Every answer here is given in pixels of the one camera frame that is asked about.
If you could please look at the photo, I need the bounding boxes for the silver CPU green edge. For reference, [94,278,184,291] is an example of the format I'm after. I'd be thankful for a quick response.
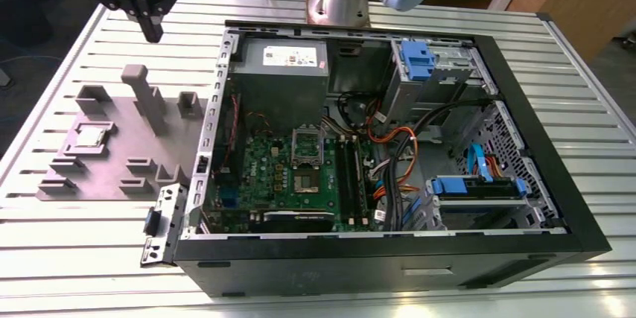
[74,127,107,147]

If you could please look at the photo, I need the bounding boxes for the CPU socket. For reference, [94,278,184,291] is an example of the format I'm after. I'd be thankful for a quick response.
[291,171,323,195]

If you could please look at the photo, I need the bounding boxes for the grey power supply unit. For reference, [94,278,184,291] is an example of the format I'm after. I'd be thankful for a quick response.
[228,37,334,131]

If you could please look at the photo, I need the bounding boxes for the grey parts rack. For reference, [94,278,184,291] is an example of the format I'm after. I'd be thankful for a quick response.
[38,64,212,202]

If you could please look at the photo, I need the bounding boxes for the metal socket cover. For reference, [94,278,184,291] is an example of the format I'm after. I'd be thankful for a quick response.
[291,127,328,169]

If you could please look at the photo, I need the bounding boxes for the blue drive bay latch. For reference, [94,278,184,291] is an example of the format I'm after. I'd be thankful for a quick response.
[400,40,438,81]

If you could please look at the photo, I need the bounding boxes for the grey metal drive cage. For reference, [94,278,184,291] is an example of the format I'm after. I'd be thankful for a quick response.
[382,37,502,125]

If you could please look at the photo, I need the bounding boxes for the green motherboard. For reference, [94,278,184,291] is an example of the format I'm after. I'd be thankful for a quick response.
[206,124,387,233]

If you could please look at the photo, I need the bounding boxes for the black RAM slot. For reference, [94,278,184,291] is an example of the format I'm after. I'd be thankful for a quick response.
[355,135,374,223]
[334,135,356,224]
[340,135,362,224]

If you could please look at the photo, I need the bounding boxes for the black graphics card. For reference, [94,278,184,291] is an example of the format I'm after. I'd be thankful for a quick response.
[202,206,335,234]

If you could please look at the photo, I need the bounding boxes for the hard disk in blue carrier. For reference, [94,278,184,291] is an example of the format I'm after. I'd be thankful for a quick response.
[426,175,530,203]

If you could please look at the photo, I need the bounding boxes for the black PC case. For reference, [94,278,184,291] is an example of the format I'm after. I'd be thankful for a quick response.
[171,19,612,299]

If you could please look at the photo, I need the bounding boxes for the grey metal disk bay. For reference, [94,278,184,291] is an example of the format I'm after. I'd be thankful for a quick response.
[422,198,568,232]

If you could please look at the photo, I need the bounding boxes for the blue floor cable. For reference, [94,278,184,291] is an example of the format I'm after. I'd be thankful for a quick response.
[0,54,64,66]

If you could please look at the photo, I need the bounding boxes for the thin red wire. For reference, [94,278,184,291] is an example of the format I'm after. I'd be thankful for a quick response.
[224,92,244,177]

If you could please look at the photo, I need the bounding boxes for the yellow black wire bundle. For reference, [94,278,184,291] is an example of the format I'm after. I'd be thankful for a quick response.
[320,115,372,139]

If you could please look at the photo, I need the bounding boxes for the grey metal card bracket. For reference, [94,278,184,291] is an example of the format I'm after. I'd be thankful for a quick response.
[140,182,190,269]

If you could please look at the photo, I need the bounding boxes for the orange wire bundle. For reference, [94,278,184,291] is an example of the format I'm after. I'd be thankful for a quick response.
[367,126,423,203]

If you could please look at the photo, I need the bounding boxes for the thick black cable bundle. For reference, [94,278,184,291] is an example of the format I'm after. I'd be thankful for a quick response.
[384,97,498,232]

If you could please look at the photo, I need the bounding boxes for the blue flat wire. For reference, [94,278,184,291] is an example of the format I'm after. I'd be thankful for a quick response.
[467,144,502,182]

